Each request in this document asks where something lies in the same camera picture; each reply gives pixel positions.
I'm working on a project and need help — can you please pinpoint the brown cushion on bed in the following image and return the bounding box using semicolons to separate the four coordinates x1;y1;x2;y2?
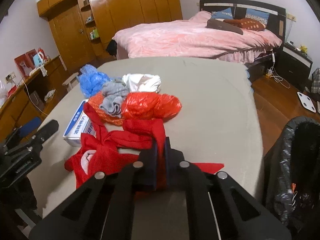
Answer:
206;18;244;35

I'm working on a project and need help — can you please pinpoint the red fabric garment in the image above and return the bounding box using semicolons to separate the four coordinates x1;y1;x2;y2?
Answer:
64;102;225;190

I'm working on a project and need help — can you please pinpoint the small white wooden stool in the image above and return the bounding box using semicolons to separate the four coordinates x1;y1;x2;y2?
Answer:
62;72;79;92

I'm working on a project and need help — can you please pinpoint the left blue pillow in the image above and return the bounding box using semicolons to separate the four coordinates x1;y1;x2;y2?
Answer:
212;7;233;20

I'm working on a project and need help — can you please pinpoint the beige table cover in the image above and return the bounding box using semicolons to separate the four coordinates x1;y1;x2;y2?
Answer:
28;57;263;217

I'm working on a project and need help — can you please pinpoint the black lined trash bin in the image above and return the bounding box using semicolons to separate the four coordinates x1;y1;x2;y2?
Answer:
262;116;319;239

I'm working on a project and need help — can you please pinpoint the blue white kettle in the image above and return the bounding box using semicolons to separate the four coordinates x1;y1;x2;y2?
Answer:
33;52;45;68

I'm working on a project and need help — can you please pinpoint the wall power socket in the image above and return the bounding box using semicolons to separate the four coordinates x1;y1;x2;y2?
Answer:
286;13;297;22

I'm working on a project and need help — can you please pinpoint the wooden wardrobe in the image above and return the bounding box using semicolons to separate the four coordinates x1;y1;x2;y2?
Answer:
37;0;182;74

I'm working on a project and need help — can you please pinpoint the grey cloth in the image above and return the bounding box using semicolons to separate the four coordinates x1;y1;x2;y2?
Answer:
99;79;130;118

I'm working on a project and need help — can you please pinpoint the white blue carton box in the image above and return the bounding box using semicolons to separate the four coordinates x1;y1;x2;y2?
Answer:
63;99;96;147

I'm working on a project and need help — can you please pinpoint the yellow plush toy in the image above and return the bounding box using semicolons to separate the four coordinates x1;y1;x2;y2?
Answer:
300;45;308;54

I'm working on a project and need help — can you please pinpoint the blue pillow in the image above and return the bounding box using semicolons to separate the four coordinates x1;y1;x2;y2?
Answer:
212;7;233;20
245;8;270;25

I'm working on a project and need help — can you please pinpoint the bed with pink cover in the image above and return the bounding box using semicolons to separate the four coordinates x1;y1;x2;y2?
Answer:
106;0;287;81

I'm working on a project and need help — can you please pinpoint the black bedside cabinet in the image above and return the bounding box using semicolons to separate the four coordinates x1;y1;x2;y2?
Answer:
275;43;313;92

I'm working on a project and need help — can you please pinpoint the brown dotted pillow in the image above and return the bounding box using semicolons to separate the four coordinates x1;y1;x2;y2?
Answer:
223;18;266;31

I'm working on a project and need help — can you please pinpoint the blue plastic bag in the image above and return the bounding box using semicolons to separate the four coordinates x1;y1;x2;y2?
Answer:
77;64;111;98

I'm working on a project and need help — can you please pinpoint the white charger cable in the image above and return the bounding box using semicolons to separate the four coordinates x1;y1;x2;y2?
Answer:
266;52;292;90

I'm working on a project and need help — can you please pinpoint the orange foam net sheet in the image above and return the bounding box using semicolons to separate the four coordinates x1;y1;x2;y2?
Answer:
88;92;124;126

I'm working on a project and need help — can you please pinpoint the right blue pillow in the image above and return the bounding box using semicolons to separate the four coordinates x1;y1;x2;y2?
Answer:
245;8;270;25

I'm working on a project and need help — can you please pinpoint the wooden side desk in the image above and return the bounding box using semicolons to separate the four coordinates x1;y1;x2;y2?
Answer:
1;56;68;140

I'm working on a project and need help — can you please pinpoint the white cloth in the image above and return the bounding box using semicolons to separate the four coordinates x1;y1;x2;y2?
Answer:
122;74;161;93

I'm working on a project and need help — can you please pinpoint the red plastic bag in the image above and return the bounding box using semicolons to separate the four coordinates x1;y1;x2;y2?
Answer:
121;92;182;120

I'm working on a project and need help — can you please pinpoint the white bathroom scale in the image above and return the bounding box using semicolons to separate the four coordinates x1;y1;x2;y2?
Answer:
297;92;317;113

